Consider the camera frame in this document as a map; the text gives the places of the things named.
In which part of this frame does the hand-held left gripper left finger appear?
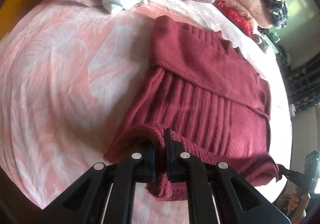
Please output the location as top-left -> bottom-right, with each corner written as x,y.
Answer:
40,139 -> 157,224

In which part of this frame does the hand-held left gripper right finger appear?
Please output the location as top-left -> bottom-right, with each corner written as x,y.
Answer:
164,128 -> 290,224

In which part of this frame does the pink floral blanket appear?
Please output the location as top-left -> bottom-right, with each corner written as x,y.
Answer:
0,0 -> 294,224

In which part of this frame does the person's right hand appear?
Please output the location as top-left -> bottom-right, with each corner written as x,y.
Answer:
287,186 -> 312,217

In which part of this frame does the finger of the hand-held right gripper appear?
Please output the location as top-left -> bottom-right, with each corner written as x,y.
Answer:
278,164 -> 302,182

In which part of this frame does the maroon knit sweater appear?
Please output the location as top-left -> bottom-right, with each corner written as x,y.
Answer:
104,15 -> 280,201

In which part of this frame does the red shiny cloth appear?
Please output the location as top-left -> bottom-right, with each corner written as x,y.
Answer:
216,0 -> 253,37

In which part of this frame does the wooden wardrobe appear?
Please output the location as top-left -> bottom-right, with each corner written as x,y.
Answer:
0,0 -> 56,37

